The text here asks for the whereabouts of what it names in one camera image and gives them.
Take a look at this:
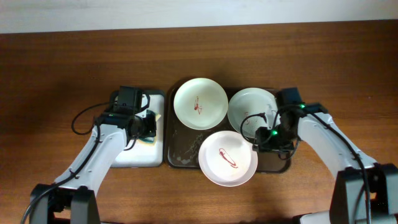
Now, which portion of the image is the cream plate with red stain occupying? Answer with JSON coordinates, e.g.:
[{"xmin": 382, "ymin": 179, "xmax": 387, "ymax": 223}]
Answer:
[{"xmin": 173, "ymin": 78, "xmax": 228, "ymax": 130}]

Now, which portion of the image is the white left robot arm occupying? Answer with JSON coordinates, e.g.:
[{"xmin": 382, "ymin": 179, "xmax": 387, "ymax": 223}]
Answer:
[{"xmin": 21, "ymin": 111, "xmax": 161, "ymax": 223}]

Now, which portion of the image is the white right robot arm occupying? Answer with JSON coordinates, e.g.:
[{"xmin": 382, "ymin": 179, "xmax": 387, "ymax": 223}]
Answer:
[{"xmin": 254, "ymin": 105, "xmax": 397, "ymax": 224}]

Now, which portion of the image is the pink plate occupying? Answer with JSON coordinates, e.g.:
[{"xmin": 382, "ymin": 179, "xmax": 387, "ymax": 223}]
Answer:
[{"xmin": 198, "ymin": 131, "xmax": 258, "ymax": 187}]

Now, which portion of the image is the dark brown serving tray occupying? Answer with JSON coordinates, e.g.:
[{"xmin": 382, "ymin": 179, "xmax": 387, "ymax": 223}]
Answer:
[{"xmin": 164, "ymin": 80, "xmax": 292, "ymax": 174}]

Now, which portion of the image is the green and yellow sponge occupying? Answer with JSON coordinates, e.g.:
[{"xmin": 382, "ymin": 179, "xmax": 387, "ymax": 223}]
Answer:
[{"xmin": 137, "ymin": 110, "xmax": 161, "ymax": 145}]

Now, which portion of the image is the black tray with white liner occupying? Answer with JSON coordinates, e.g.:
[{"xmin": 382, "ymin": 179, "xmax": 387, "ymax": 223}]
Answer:
[{"xmin": 111, "ymin": 90, "xmax": 165, "ymax": 168}]

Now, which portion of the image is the pale green plate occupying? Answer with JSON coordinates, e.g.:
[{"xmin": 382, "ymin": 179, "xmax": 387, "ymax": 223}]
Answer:
[{"xmin": 227, "ymin": 88, "xmax": 277, "ymax": 138}]

